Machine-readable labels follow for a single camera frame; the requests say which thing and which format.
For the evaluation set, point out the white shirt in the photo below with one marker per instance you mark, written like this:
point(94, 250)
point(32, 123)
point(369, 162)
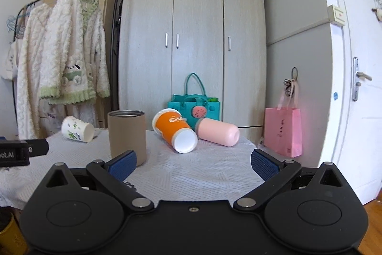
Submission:
point(9, 63)

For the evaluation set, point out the black clothes rack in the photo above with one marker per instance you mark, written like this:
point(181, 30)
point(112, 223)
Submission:
point(116, 4)

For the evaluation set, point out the yellow container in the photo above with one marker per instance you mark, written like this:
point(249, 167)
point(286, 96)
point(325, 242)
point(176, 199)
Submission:
point(10, 237)

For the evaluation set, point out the white floral cup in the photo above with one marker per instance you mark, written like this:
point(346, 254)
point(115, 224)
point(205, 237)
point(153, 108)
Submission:
point(78, 128)

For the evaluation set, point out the pink paper bag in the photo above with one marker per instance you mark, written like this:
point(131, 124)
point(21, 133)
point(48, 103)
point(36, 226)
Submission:
point(283, 131)

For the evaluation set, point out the white door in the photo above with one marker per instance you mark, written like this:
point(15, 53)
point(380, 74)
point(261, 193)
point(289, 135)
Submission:
point(361, 129)

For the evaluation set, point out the white wall switch box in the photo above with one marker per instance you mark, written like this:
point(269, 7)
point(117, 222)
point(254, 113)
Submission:
point(337, 15)

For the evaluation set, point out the blue clothes hangers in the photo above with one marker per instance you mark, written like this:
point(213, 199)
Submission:
point(15, 22)

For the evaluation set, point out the grey three-door wardrobe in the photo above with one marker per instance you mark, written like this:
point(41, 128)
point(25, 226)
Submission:
point(194, 10)

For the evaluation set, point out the orange paper cup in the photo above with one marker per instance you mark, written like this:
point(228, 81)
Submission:
point(170, 127)

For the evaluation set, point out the brown cup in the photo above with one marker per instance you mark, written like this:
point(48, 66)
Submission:
point(126, 135)

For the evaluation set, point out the small plush pendant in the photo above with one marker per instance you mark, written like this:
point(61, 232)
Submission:
point(378, 13)

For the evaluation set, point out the teal felt bag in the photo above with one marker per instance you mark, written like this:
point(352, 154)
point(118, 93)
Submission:
point(181, 104)

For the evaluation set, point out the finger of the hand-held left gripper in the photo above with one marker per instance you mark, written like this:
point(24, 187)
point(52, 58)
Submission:
point(38, 148)

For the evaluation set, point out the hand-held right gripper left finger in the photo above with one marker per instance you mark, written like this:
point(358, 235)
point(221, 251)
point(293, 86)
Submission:
point(123, 164)

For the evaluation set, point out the blue round sticker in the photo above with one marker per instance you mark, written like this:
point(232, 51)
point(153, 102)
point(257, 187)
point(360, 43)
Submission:
point(335, 96)

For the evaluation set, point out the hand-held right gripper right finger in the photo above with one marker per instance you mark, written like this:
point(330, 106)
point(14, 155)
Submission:
point(264, 164)

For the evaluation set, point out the white patterned tablecloth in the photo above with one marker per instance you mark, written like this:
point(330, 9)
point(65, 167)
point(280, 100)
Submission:
point(194, 175)

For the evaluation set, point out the pink cup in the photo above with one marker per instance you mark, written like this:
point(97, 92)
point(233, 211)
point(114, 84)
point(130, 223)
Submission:
point(218, 131)

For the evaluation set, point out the white fleece robe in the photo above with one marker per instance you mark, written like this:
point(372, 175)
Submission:
point(29, 69)

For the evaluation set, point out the white robe with green trim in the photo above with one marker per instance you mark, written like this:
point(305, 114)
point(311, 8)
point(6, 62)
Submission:
point(74, 43)

